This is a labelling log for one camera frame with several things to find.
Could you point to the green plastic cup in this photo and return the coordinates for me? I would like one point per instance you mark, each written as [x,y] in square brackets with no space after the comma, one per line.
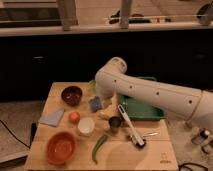
[92,86]

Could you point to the wooden cutting board table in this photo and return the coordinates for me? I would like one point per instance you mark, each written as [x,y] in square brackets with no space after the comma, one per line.
[103,150]

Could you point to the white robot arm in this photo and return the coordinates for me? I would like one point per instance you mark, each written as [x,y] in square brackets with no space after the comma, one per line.
[192,104]

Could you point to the white round container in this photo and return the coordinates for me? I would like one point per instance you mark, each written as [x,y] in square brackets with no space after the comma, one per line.
[86,126]

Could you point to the green tray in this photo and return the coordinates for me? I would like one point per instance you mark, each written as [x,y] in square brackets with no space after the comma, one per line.
[140,111]

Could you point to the spice bottle rack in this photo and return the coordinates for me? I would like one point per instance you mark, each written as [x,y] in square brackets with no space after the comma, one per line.
[200,138]

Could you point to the red tomato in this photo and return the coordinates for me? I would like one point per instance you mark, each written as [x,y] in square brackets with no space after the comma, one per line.
[74,117]

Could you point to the orange bowl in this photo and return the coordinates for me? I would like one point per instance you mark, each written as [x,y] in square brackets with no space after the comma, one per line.
[60,148]

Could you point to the blue folded cloth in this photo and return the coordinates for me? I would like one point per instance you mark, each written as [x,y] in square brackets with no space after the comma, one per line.
[52,119]

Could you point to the blue sponge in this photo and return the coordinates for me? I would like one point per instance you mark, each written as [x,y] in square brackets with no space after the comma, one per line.
[95,104]

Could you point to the green chili pepper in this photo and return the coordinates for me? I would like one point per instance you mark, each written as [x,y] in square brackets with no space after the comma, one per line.
[98,144]

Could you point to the yellow banana piece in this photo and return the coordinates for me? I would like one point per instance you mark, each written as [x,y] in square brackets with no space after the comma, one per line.
[105,114]

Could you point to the silver spoon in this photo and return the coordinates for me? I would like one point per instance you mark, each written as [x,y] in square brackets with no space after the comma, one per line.
[128,137]

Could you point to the small metal cup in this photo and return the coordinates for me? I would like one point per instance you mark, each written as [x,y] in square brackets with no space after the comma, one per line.
[115,124]

